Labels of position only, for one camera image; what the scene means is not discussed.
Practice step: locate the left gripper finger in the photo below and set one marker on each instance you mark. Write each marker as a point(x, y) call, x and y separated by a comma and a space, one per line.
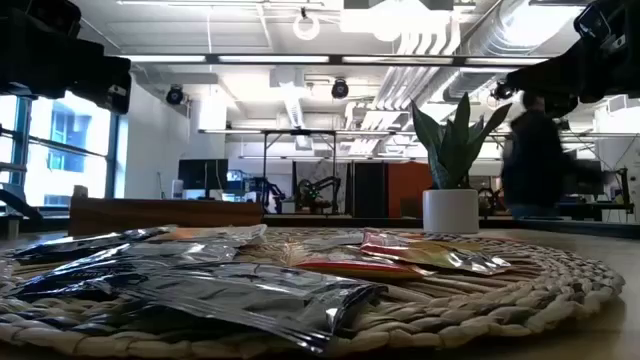
point(112, 82)

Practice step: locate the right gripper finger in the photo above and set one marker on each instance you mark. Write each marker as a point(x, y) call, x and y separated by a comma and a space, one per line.
point(555, 80)

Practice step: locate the wooden organizer box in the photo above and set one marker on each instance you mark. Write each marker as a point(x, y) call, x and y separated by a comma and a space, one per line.
point(165, 215)

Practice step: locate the dark green tea packet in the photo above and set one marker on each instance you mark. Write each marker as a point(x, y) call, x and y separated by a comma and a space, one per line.
point(75, 245)

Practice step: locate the orange yellow tea packet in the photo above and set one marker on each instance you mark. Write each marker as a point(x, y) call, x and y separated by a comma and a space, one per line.
point(220, 234)
point(440, 255)
point(360, 267)

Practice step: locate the round woven straw placemat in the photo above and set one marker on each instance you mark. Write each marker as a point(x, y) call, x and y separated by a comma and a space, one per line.
point(500, 300)

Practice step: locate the white tea packet orange band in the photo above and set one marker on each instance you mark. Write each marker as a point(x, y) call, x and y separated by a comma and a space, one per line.
point(332, 239)

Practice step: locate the black background robot arm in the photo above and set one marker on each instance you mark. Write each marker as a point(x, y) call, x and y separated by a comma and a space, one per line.
point(270, 192)
point(312, 192)

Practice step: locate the black round speaker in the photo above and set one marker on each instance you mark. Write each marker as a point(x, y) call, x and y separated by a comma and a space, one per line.
point(502, 91)
point(340, 89)
point(174, 95)

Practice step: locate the person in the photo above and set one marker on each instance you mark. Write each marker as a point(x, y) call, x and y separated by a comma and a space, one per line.
point(535, 165)

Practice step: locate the white bottle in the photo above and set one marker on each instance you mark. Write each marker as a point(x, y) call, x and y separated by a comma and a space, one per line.
point(177, 189)

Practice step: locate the black computer monitor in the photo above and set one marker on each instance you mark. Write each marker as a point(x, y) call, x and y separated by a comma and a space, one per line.
point(202, 172)

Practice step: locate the black background workbench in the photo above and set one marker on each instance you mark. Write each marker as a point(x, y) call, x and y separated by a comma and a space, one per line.
point(615, 205)

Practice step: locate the snake plant in white pot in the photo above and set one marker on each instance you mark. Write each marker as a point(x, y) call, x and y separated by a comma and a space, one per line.
point(450, 210)

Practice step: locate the orange panel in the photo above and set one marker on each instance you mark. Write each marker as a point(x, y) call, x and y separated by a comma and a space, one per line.
point(405, 190)

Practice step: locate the black cabinet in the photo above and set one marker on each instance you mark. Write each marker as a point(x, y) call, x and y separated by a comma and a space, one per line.
point(370, 190)

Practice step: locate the long linear light bar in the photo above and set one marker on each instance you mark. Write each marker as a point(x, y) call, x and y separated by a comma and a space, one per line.
point(340, 60)

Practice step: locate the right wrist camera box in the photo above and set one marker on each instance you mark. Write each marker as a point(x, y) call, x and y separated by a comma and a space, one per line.
point(595, 22)

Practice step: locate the large window black frame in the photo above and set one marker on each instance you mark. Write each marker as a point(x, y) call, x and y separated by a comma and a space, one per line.
point(60, 150)

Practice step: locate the black metal stand frame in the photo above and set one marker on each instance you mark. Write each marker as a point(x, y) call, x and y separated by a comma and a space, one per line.
point(300, 132)

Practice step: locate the black aluminium table frame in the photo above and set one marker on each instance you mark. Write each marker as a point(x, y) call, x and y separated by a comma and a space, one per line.
point(350, 221)

